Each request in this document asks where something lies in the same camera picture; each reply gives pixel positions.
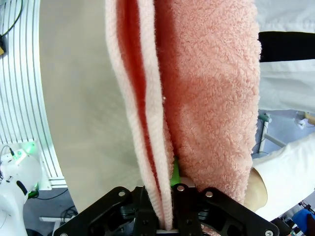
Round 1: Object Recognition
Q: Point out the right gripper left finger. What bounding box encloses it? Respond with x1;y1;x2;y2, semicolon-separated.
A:
53;186;160;236

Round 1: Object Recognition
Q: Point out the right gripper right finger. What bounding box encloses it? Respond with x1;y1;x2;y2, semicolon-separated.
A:
169;156;280;236

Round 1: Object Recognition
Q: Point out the pink terry towel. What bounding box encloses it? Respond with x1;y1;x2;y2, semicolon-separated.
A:
104;0;261;230

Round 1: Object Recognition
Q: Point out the person left forearm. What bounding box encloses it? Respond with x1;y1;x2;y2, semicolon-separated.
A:
243;168;268;213

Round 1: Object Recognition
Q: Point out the blue object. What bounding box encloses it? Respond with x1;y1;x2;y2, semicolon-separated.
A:
291;207;315;236

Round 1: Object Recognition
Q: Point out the white pipe stand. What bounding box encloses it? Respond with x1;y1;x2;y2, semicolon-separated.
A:
255;110;287;155

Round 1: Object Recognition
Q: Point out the person in white shirt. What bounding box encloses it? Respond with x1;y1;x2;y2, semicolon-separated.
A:
250;0;315;222

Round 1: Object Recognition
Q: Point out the white table frame leg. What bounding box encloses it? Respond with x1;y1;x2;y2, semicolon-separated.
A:
39;215;77;230

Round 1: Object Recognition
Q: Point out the black floor cable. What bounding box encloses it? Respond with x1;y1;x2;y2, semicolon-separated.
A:
30;187;70;201

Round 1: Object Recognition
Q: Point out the white slotted aluminium frame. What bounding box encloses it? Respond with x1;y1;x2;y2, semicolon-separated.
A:
0;0;67;190

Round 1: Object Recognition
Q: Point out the black shoulder strap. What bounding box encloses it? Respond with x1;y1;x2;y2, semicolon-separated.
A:
257;31;315;62

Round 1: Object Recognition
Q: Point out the green cable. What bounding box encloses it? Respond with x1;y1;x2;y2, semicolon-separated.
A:
0;0;24;38

